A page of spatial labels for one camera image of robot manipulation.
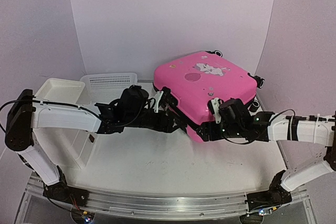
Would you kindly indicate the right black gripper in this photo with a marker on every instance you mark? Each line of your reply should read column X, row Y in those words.
column 209, row 129

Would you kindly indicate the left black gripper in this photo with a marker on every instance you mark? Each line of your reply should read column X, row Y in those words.
column 168, row 126

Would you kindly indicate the pink hard-shell suitcase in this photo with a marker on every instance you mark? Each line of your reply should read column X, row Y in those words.
column 197, row 78

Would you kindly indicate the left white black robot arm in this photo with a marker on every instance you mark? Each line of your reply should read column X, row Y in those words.
column 20, row 138

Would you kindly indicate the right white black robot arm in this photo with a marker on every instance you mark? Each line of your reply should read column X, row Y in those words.
column 309, row 129

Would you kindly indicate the white perforated plastic basket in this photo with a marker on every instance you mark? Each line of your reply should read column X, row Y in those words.
column 104, row 88

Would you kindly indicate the white rectangular foam box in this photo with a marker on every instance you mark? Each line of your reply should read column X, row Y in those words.
column 63, row 122

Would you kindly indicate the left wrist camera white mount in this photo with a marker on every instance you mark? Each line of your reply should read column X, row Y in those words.
column 158, row 96

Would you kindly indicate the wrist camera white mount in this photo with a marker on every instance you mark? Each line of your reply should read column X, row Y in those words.
column 158, row 96
column 213, row 106

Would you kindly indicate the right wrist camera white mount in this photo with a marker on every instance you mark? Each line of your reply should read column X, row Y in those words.
column 213, row 106

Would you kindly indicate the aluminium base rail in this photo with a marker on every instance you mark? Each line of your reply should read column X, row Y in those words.
column 162, row 207

